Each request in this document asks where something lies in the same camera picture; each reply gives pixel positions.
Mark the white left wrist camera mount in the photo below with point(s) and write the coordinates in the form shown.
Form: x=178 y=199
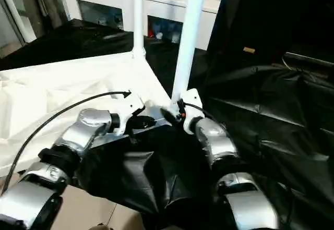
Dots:
x=130 y=104

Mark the long black pole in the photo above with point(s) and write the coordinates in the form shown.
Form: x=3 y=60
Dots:
x=308 y=59

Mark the white plastic table top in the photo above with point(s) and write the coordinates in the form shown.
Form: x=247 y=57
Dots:
x=65 y=84

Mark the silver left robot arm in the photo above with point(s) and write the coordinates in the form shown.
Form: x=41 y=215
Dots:
x=86 y=128

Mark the small white cup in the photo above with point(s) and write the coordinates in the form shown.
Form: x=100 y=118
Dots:
x=159 y=35
x=175 y=37

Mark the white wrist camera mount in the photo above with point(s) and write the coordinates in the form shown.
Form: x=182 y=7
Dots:
x=193 y=97
x=130 y=104

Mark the black mat cover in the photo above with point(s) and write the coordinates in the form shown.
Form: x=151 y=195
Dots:
x=287 y=115

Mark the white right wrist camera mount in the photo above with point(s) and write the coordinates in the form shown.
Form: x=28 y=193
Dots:
x=193 y=97

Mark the small tan block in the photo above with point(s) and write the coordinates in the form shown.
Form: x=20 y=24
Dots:
x=248 y=49

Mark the white plastic table leg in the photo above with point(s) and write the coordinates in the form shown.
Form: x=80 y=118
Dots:
x=138 y=18
x=190 y=31

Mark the grey metal rack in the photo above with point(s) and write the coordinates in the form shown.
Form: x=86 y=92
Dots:
x=39 y=8

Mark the red item in cabinet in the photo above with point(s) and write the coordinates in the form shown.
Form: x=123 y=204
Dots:
x=150 y=30

